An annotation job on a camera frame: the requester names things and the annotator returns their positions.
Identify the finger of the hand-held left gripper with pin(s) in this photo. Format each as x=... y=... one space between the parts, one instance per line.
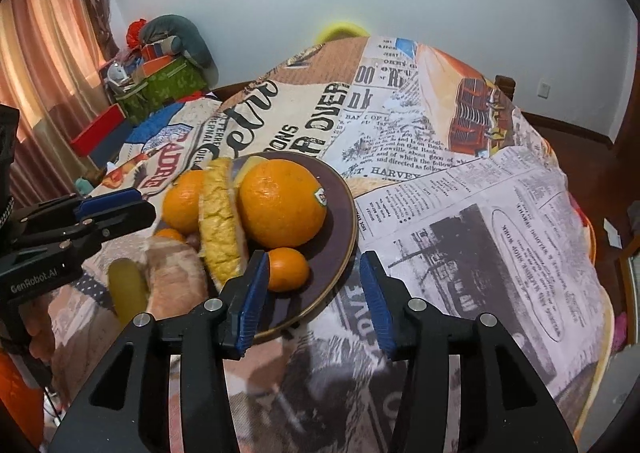
x=107 y=201
x=125 y=221

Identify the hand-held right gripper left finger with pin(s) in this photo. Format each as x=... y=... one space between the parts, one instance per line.
x=252 y=303

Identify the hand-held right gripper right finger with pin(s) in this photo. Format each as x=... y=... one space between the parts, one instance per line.
x=375 y=303

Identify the small tangerine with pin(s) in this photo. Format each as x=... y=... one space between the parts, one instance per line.
x=170 y=234
x=287 y=269

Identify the yellow-green cucumber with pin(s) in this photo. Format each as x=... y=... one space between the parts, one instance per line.
x=127 y=290

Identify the purple plate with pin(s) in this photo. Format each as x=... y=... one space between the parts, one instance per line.
x=336 y=213

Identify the large orange with sticker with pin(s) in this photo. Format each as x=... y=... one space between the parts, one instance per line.
x=280 y=203

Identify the red box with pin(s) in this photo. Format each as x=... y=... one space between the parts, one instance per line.
x=97 y=130

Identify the blue patterned bedding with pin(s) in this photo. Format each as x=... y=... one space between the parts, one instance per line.
x=165 y=125

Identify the newspaper printed blanket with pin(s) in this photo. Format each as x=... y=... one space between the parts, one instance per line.
x=450 y=233

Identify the green storage box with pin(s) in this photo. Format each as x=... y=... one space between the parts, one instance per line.
x=165 y=88

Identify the orange box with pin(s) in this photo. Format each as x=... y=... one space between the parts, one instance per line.
x=160 y=65

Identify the orange striped curtain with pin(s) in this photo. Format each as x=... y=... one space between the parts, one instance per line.
x=45 y=48

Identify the red bag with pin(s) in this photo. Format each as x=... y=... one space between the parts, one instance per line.
x=136 y=31

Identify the yellow foam arc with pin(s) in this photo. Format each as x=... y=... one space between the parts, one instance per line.
x=340 y=29

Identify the wooden bed frame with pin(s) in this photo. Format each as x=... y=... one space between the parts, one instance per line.
x=505 y=89

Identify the white wall socket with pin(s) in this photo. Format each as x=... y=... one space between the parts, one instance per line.
x=543 y=89

